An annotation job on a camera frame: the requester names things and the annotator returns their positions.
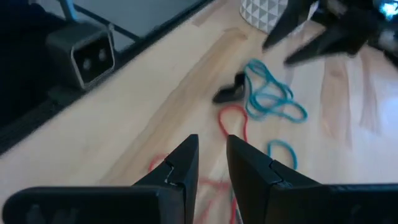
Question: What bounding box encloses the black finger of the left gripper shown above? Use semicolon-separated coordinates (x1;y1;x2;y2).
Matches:
262;0;318;50
284;23;371;65

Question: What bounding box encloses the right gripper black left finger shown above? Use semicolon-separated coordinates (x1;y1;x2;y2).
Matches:
2;134;200;224

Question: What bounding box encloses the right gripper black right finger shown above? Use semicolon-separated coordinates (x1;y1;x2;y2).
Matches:
226;134;398;224

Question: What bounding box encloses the red rubber band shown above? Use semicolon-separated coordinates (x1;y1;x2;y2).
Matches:
147;152;245;224
216;104;249;142

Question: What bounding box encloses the black wide rubber band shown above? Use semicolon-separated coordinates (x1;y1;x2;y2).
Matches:
212;71;249;105

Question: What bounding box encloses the green plant in white pot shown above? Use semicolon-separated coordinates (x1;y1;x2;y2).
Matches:
239;0;290;34

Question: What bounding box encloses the blue stand pole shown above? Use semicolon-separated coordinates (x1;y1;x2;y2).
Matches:
57;0;79;22

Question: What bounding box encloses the grey table-level camera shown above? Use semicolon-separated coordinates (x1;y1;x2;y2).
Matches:
45;21;116;91

